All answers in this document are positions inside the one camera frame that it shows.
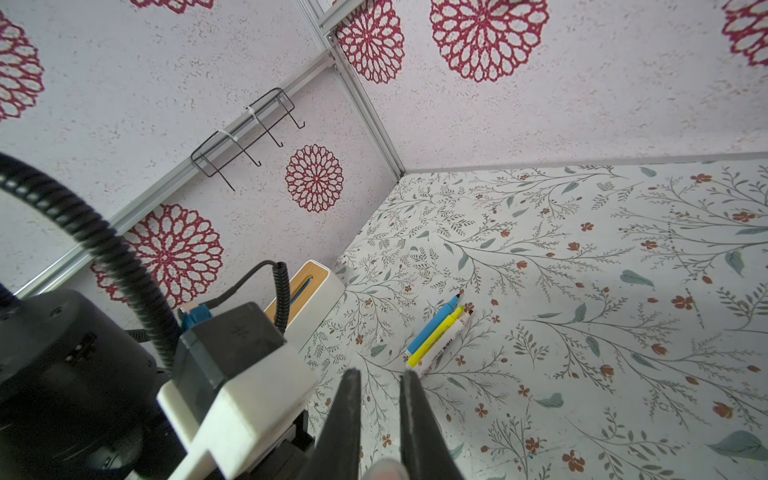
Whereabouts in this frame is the black wire wall rack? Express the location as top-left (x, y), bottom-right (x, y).
top-left (189, 87), bottom-right (306, 191)

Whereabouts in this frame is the white red marker pen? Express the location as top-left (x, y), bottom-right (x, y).
top-left (411, 308), bottom-right (473, 377)

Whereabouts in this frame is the translucent white pen cap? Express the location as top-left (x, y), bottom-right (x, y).
top-left (362, 458), bottom-right (409, 480)

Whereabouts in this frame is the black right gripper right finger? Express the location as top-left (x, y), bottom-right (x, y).
top-left (399, 370), bottom-right (463, 480)

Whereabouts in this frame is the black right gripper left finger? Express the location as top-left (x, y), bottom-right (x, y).
top-left (299, 368), bottom-right (362, 480)

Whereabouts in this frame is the blue highlighter pen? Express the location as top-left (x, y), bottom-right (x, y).
top-left (407, 294), bottom-right (461, 355)

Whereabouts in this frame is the yellow highlighter pen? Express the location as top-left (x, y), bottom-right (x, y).
top-left (407, 306), bottom-right (465, 368)

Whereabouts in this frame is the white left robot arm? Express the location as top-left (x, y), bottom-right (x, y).
top-left (1, 155), bottom-right (180, 479)

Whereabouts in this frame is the white wooden tissue box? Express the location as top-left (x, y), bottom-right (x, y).
top-left (284, 260), bottom-right (345, 350)

